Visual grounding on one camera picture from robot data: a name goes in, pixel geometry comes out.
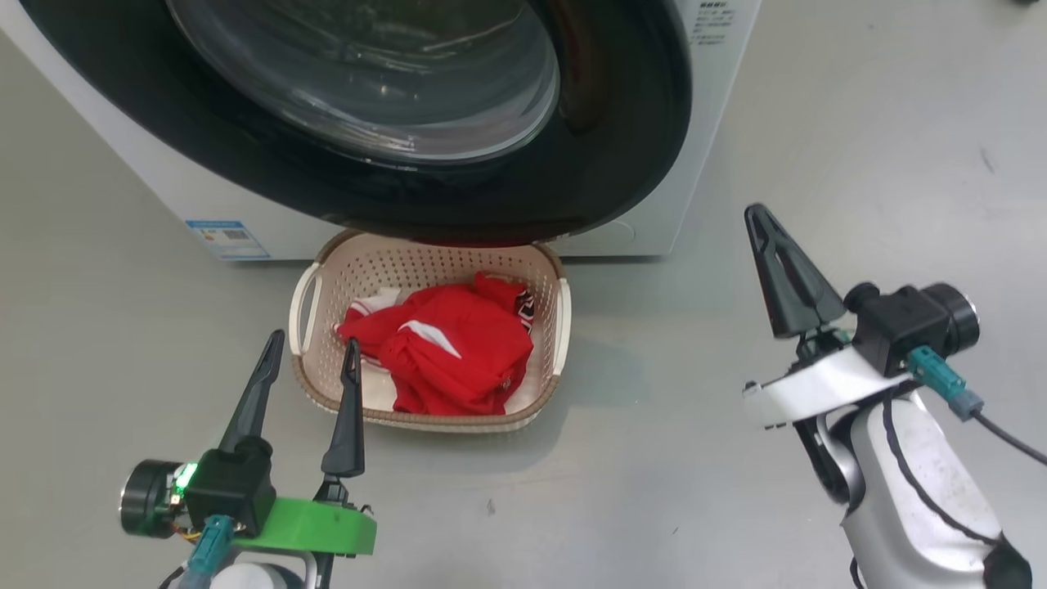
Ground teal plug left camera cable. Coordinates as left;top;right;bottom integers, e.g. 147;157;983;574
176;515;236;589

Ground printed warning text label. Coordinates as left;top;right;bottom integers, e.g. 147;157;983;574
690;0;737;46

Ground black round glass washer door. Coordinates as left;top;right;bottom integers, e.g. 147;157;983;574
20;0;694;246

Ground red and white garment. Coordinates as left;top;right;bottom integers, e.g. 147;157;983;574
334;272;537;416

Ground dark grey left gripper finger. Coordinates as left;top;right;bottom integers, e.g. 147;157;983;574
321;339;366;479
219;330;285;455

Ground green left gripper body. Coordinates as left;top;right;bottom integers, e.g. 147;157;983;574
233;497;377;557

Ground white front-load washing machine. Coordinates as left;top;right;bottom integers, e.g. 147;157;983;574
0;0;763;263

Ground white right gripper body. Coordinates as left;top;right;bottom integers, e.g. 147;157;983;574
743;344;917;430

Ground cream perforated laundry basket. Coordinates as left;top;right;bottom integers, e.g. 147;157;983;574
289;229;572;433

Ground teal plug right camera cable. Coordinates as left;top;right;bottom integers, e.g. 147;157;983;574
908;345;1047;467

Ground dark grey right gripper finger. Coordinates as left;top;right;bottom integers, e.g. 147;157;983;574
757;204;846;332
744;204;799;339

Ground teal plug camera cable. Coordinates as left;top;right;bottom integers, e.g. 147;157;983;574
908;345;1047;467
176;515;236;589

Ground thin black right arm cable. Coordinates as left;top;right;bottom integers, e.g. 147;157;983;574
882;393;1003;547

